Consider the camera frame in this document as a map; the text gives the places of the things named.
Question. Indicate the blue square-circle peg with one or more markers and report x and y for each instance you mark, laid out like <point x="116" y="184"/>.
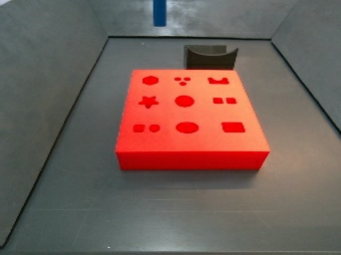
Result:
<point x="160" y="13"/>

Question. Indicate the red shape-sorter block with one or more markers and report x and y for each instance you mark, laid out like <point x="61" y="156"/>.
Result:
<point x="189" y="120"/>

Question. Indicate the dark grey curved holder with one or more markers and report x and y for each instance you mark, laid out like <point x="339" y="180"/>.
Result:
<point x="209" y="57"/>

